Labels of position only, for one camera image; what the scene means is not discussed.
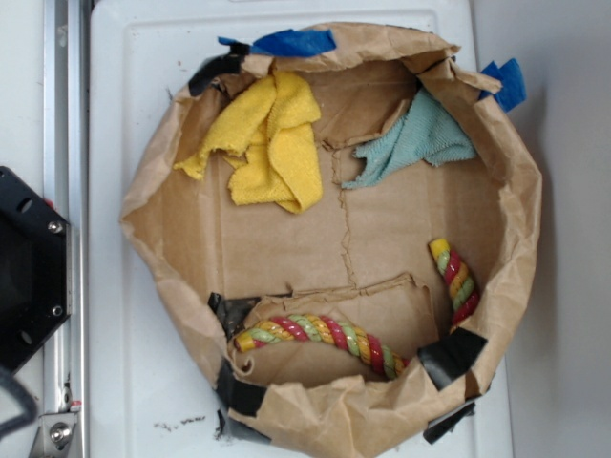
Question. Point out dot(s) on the yellow microfiber cloth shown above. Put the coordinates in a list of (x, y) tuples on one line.
[(266, 134)]

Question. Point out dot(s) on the teal microfiber cloth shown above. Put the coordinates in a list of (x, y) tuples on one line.
[(425, 132)]

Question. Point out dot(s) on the brown paper bag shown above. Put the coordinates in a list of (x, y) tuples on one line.
[(352, 287)]

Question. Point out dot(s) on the black tape inside bag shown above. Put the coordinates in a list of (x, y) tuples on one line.
[(231, 313)]

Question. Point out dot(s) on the black tape lower left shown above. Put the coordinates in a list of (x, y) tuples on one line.
[(243, 397)]

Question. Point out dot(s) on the black tape upper left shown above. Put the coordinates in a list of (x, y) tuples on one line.
[(228, 63)]

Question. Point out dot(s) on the blue tape piece top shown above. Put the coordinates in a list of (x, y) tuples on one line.
[(287, 43)]

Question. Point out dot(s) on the blue tape piece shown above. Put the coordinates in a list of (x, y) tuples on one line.
[(513, 89), (287, 43)]

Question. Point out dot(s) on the black tape lower right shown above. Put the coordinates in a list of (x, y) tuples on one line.
[(451, 357)]

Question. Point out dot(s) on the white plastic tray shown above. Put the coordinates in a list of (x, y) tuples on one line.
[(147, 397)]

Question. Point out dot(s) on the black tape bottom right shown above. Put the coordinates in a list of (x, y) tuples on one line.
[(439, 427)]

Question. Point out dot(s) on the blue tape piece right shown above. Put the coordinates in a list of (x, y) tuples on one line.
[(513, 89)]

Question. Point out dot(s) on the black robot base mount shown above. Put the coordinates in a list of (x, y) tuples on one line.
[(34, 271)]

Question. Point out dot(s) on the aluminium frame rail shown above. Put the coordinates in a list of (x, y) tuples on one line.
[(64, 426)]

